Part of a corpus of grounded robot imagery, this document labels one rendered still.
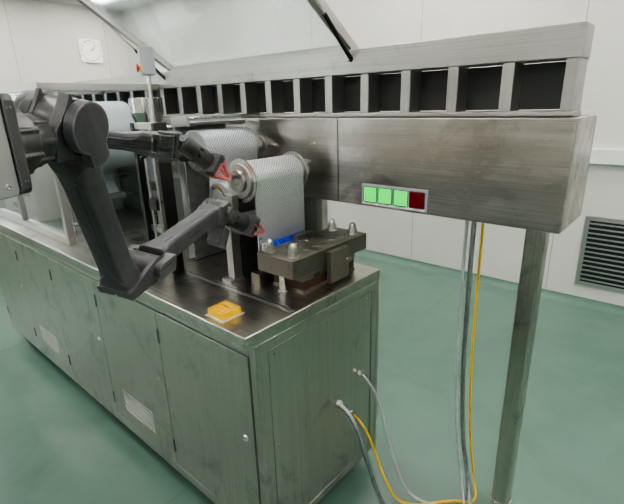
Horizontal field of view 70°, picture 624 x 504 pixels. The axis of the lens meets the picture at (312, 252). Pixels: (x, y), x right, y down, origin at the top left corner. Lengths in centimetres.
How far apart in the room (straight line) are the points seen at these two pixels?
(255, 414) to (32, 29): 631
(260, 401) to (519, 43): 118
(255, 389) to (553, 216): 94
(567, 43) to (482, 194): 42
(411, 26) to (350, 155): 268
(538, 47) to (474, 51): 16
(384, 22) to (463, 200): 307
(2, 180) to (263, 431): 103
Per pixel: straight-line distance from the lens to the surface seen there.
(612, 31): 369
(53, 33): 722
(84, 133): 73
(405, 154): 149
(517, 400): 179
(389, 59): 152
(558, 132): 132
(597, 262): 380
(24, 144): 67
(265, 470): 152
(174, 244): 110
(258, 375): 131
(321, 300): 142
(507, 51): 137
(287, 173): 158
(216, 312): 133
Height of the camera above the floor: 149
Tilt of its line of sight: 18 degrees down
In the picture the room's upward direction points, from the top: 2 degrees counter-clockwise
